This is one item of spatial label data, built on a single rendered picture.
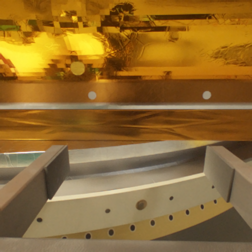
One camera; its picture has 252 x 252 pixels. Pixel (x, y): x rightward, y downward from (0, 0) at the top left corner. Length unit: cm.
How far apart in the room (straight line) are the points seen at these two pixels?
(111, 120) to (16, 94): 14
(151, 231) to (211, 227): 12
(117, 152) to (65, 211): 9
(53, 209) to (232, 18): 28
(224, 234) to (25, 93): 40
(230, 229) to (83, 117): 33
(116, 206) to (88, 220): 4
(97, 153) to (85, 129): 4
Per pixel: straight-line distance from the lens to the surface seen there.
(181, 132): 26
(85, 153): 24
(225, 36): 24
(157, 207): 25
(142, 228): 31
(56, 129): 28
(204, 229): 37
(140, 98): 24
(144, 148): 25
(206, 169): 17
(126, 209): 23
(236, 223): 43
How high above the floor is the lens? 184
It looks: 15 degrees down
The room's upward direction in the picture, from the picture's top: straight up
